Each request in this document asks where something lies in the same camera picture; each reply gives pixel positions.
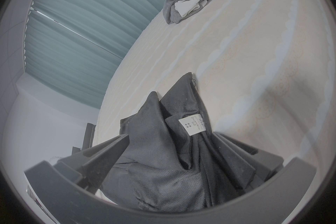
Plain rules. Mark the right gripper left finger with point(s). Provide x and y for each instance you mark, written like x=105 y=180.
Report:
x=97 y=162

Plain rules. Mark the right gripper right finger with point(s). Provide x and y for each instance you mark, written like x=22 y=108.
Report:
x=257 y=165

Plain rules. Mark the black T-shirt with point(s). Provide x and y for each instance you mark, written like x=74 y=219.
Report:
x=162 y=160

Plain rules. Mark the bed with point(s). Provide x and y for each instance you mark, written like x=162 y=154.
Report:
x=236 y=47

